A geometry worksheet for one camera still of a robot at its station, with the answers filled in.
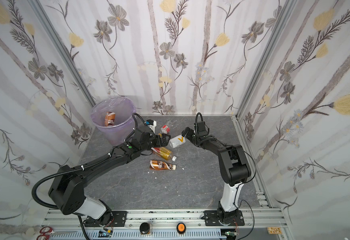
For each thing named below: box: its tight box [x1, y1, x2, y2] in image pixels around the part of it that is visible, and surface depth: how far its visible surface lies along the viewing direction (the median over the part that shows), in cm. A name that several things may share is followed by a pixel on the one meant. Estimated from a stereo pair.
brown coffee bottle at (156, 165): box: [149, 160, 177, 171], surface depth 90 cm
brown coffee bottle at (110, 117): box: [104, 111, 116, 127], surface depth 95 cm
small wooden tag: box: [267, 227, 282, 235], surface depth 72 cm
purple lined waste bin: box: [90, 96, 137, 146], surface depth 95 cm
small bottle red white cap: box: [160, 125, 171, 134], surface depth 109 cm
